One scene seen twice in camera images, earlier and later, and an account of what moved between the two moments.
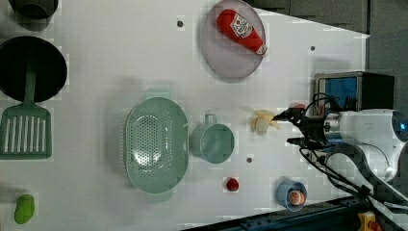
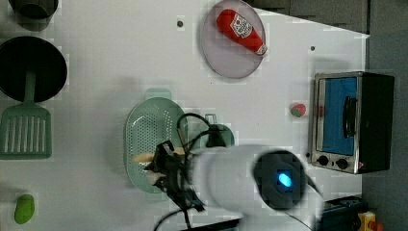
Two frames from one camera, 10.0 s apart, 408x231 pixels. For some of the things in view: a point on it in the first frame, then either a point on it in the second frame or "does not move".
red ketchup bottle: [240, 30] does not move
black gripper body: [312, 131] → [175, 175]
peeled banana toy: [262, 120] → [147, 159]
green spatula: [26, 129] does not move
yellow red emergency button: [368, 222] does not move
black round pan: [19, 54] does not move
